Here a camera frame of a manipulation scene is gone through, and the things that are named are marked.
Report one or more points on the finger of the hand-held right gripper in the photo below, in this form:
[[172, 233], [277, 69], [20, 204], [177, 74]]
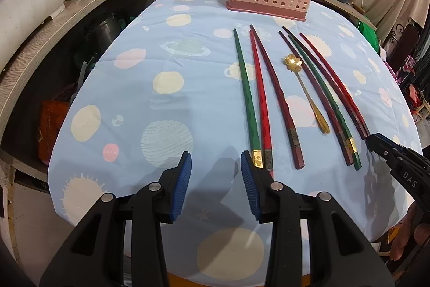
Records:
[[379, 142]]

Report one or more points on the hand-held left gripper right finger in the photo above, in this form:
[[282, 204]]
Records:
[[249, 179]]

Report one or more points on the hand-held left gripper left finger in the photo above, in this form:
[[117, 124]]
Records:
[[183, 179]]

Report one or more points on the red chopstick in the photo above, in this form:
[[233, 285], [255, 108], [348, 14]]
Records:
[[336, 82], [259, 88]]

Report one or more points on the green chopstick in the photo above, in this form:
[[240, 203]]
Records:
[[323, 85], [246, 88]]

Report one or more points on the dark maroon chopstick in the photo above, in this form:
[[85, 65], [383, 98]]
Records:
[[277, 88], [315, 88]]

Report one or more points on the gold flower spoon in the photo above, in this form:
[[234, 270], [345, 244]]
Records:
[[291, 61]]

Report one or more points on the person's right hand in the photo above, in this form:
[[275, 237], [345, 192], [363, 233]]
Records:
[[404, 233]]

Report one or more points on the blue planet print tablecloth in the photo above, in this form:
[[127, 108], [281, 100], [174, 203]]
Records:
[[151, 105]]

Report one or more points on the black metal chair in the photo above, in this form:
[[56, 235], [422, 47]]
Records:
[[404, 41]]

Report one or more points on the green cloth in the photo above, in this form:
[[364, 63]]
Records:
[[366, 28]]

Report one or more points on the orange bag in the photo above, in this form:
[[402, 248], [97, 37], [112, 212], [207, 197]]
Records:
[[53, 132]]

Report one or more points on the steel pot under shelf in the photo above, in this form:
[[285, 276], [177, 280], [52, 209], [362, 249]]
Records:
[[104, 33]]

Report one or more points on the wooden counter shelf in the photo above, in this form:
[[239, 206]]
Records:
[[50, 34]]

